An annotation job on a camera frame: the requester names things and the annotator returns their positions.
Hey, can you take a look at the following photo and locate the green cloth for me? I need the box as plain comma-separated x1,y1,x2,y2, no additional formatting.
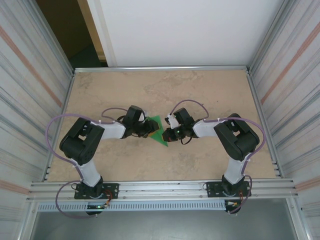
146,114,170,148

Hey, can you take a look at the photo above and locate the tan wooden door jamb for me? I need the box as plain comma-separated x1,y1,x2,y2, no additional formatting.
77,0,109,67

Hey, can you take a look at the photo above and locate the corrugated translucent side panel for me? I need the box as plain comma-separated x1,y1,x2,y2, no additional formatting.
0,0,75,240
249,0,320,240

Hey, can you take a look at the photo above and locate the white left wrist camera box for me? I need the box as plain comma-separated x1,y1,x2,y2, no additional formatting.
138,110,150,123

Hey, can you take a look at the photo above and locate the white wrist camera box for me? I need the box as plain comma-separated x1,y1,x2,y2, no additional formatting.
138,110,150,123
164,113,180,129

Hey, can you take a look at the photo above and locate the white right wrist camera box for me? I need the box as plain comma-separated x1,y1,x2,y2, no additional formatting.
164,113,180,129

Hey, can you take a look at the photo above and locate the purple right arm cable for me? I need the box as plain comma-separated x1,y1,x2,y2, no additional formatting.
169,99,266,215

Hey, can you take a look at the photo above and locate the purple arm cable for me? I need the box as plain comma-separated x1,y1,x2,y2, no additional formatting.
46,106,131,220
169,99,266,215

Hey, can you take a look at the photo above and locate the aluminium table edge rail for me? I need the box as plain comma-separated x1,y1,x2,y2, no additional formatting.
73,65,252,74

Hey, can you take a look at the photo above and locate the long aluminium mounting rail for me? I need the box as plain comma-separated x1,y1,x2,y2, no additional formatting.
26,177,300,202

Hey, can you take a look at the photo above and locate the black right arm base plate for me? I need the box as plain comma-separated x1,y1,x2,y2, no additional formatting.
206,181,252,198

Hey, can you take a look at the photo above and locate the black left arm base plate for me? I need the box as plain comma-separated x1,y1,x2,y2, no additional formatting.
74,183,120,200

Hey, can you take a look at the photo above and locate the grey slotted cable duct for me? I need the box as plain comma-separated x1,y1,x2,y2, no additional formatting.
36,201,227,212

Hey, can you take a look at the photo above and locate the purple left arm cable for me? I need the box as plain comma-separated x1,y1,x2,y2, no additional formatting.
46,106,131,220

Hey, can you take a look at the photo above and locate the aluminium table side rail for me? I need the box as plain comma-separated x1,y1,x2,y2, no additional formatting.
44,71,76,182
246,69,285,179

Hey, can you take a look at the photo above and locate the red and yellow wire bundle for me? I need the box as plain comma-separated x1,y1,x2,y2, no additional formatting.
103,189,114,209
226,191,245,208

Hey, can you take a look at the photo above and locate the white door frame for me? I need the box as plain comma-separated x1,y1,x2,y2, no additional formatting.
86,0,118,68

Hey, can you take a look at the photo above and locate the aluminium corner post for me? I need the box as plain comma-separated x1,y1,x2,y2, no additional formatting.
249,0,295,72
27,0,75,73

